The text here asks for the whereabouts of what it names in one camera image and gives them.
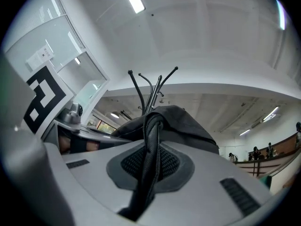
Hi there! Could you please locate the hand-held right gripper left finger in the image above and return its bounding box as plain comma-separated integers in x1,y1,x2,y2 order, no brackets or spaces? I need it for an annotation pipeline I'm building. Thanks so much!
44,139,148,226

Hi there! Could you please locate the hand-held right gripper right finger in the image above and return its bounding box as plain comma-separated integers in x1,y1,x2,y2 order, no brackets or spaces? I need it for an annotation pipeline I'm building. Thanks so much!
131,141,271,226

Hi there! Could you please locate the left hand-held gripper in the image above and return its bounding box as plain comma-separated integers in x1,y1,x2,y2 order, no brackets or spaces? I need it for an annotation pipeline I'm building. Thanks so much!
23,64,132,144

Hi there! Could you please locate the black metal coat rack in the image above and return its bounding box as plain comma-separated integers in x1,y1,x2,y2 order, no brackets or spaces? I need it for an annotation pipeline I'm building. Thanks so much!
120,66,179,121

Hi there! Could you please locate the person's left hand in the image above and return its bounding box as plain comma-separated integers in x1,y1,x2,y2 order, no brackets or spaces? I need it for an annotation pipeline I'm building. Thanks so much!
58,129,114,154

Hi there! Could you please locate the white paper notice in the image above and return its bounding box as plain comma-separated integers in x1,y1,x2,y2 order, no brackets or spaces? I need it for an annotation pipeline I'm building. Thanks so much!
25,45,55,72

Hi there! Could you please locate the glass partition with white frame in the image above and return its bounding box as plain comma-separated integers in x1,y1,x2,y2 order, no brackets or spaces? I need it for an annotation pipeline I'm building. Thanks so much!
4,0,111,117

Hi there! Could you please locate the wooden counter rail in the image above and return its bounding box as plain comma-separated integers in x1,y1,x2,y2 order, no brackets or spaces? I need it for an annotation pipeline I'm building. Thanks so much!
234,132,301,179

